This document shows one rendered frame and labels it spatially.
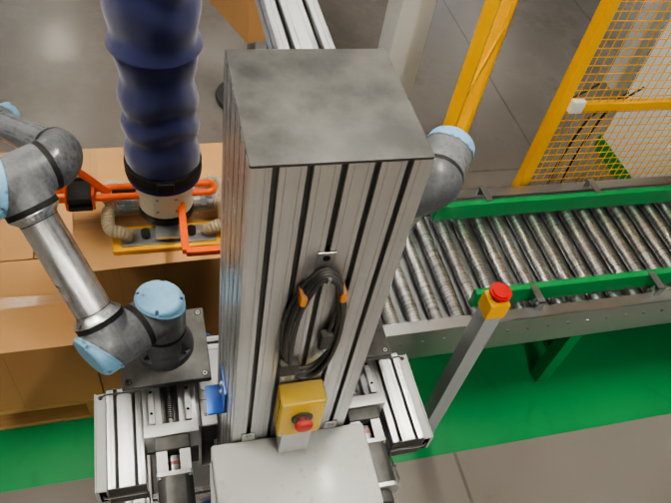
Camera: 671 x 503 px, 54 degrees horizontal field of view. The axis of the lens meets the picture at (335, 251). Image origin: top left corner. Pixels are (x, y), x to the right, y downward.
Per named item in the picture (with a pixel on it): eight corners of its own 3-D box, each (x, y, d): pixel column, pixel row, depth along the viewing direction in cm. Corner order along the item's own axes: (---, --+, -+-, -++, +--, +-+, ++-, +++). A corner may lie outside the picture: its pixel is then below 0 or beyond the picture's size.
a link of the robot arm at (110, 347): (163, 347, 158) (41, 136, 140) (109, 386, 149) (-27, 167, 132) (142, 342, 167) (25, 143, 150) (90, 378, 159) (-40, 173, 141)
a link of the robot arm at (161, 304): (196, 326, 170) (196, 294, 159) (153, 357, 162) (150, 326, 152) (166, 297, 174) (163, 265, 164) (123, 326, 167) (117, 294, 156)
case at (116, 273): (246, 240, 268) (250, 167, 238) (264, 321, 244) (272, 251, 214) (88, 255, 252) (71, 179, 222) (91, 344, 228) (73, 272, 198)
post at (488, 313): (425, 426, 287) (502, 287, 211) (430, 441, 283) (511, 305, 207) (410, 428, 285) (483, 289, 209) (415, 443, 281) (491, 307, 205)
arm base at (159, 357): (196, 366, 173) (195, 346, 166) (136, 374, 169) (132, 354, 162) (191, 318, 182) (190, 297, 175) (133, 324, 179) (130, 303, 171)
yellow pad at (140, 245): (221, 224, 219) (222, 214, 215) (225, 248, 212) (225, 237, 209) (113, 232, 210) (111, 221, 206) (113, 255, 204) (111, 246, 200)
